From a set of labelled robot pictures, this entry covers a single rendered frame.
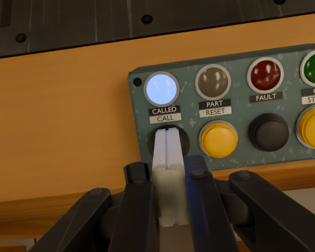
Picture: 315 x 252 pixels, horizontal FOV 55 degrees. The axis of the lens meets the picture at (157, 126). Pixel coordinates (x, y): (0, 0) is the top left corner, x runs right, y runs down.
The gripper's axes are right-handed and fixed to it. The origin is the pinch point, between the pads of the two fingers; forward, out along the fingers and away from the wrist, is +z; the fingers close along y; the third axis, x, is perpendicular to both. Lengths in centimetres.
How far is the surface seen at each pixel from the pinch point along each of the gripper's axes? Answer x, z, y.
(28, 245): -56, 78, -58
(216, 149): -0.4, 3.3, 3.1
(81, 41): 8.3, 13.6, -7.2
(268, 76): 4.0, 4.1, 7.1
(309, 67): 4.2, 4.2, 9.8
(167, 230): -56, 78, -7
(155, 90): 4.0, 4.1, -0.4
